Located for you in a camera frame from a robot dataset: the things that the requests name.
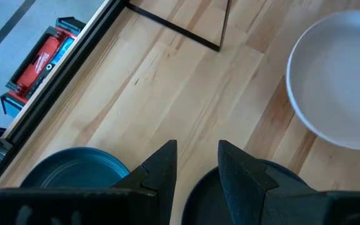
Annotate beige plate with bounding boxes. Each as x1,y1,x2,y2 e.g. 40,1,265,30
285,9,360,151

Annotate dark teal plate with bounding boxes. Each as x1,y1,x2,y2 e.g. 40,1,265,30
20,146,131,190

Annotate wooden shelf black legs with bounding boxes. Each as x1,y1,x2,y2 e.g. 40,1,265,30
125,0,233,53

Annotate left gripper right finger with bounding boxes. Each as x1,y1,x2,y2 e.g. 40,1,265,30
217,139,279,225

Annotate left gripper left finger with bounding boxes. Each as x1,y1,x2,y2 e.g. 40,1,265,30
112,139,178,225

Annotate red black toolbox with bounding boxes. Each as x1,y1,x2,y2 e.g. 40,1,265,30
0,16,87,119

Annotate black plate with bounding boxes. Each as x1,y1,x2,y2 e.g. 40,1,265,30
181,159,308,225

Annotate black aluminium table frame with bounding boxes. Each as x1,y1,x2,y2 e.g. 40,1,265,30
0,0,129,196

